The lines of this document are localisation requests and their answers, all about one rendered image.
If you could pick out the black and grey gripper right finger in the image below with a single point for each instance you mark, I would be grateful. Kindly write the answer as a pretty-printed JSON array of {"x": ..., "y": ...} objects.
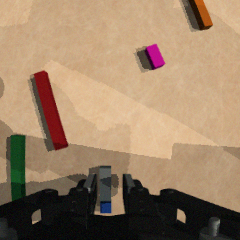
[{"x": 204, "y": 220}]

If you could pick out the orange rod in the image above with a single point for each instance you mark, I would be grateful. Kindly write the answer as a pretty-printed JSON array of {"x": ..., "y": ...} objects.
[{"x": 201, "y": 14}]

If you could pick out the small magenta block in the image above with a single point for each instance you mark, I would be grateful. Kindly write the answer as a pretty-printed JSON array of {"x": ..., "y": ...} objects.
[{"x": 154, "y": 56}]

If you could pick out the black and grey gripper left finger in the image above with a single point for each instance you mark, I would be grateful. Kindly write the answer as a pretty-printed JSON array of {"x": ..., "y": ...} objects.
[{"x": 16, "y": 216}]

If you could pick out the small blue cube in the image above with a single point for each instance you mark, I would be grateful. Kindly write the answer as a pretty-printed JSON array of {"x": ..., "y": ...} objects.
[{"x": 105, "y": 206}]

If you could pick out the red rod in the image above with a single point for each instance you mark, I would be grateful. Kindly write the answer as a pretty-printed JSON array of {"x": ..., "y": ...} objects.
[{"x": 50, "y": 110}]

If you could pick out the green rod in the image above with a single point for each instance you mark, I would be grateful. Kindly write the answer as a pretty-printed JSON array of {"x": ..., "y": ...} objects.
[{"x": 17, "y": 160}]

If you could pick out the grey rod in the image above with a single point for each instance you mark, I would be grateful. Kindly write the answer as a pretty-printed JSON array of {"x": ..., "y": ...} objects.
[{"x": 105, "y": 183}]

